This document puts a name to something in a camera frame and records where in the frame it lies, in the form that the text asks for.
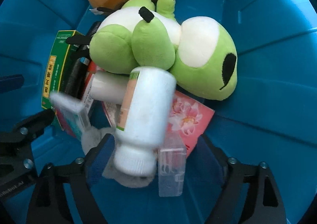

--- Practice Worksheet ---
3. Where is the clear plastic case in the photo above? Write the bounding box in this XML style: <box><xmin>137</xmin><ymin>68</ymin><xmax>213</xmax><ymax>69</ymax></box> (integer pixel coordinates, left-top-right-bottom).
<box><xmin>158</xmin><ymin>137</ymin><xmax>187</xmax><ymax>197</ymax></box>

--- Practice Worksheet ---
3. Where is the white cylinder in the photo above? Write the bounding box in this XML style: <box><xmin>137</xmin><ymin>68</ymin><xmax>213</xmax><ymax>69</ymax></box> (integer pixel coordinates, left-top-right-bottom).
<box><xmin>89</xmin><ymin>70</ymin><xmax>130</xmax><ymax>104</ymax></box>

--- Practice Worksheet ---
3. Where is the blue plastic crate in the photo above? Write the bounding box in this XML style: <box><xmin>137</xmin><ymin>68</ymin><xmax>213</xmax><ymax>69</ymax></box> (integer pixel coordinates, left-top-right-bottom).
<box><xmin>0</xmin><ymin>0</ymin><xmax>317</xmax><ymax>224</ymax></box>

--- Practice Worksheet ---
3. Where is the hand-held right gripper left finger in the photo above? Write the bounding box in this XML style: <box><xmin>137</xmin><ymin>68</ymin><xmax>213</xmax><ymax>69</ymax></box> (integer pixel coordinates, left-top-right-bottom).
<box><xmin>26</xmin><ymin>133</ymin><xmax>116</xmax><ymax>224</ymax></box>

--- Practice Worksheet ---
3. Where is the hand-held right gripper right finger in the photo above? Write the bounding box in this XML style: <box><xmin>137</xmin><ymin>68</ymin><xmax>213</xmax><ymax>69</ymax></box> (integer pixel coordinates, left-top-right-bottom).
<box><xmin>196</xmin><ymin>137</ymin><xmax>288</xmax><ymax>224</ymax></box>

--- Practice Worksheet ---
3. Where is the white teal carton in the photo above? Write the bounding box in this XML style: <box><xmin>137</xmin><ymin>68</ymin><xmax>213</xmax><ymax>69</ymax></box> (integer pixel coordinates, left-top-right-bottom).
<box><xmin>50</xmin><ymin>92</ymin><xmax>90</xmax><ymax>140</ymax></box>

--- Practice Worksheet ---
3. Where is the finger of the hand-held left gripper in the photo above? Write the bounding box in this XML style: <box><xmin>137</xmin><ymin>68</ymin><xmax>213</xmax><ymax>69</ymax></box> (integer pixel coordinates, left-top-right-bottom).
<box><xmin>10</xmin><ymin>109</ymin><xmax>55</xmax><ymax>142</ymax></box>
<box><xmin>0</xmin><ymin>74</ymin><xmax>24</xmax><ymax>95</ymax></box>

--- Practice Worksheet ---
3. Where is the black cylinder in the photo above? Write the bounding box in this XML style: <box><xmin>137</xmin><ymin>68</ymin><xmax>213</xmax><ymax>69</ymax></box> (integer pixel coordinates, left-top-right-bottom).
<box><xmin>63</xmin><ymin>21</ymin><xmax>102</xmax><ymax>98</ymax></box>

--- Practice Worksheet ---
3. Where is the pink floral tissue pack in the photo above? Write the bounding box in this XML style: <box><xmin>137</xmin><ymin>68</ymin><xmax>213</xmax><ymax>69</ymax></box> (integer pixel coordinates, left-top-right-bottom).
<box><xmin>103</xmin><ymin>90</ymin><xmax>215</xmax><ymax>159</ymax></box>

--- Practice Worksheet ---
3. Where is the green carton box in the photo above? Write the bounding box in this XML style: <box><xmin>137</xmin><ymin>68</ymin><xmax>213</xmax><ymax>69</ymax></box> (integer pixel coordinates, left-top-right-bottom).
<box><xmin>41</xmin><ymin>30</ymin><xmax>86</xmax><ymax>111</ymax></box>

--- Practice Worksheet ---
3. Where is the white plastic bottle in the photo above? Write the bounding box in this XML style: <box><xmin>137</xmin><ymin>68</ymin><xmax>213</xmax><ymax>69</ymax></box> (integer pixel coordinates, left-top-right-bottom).
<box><xmin>113</xmin><ymin>67</ymin><xmax>177</xmax><ymax>175</ymax></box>

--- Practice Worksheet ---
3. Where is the grey plush toy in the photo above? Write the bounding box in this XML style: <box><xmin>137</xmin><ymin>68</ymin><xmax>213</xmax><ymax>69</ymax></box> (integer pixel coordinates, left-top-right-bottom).
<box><xmin>80</xmin><ymin>126</ymin><xmax>155</xmax><ymax>187</ymax></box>

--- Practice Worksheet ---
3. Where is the light green frog plush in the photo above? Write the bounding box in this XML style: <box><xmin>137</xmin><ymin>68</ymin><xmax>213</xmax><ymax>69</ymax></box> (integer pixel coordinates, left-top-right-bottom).
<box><xmin>89</xmin><ymin>0</ymin><xmax>238</xmax><ymax>101</ymax></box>

